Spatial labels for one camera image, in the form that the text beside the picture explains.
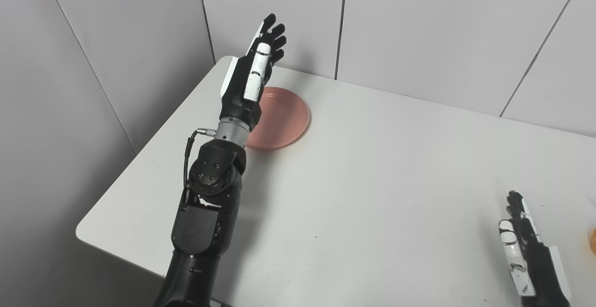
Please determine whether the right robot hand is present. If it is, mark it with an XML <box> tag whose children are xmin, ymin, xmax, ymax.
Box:
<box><xmin>498</xmin><ymin>191</ymin><xmax>572</xmax><ymax>307</ymax></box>

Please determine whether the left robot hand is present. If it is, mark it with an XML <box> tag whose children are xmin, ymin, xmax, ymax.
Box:
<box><xmin>219</xmin><ymin>13</ymin><xmax>287</xmax><ymax>133</ymax></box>

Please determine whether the pink plate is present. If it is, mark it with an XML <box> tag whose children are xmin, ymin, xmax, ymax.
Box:
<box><xmin>245</xmin><ymin>87</ymin><xmax>311</xmax><ymax>150</ymax></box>

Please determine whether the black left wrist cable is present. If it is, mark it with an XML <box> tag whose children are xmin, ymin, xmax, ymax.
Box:
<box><xmin>183</xmin><ymin>128</ymin><xmax>217</xmax><ymax>193</ymax></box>

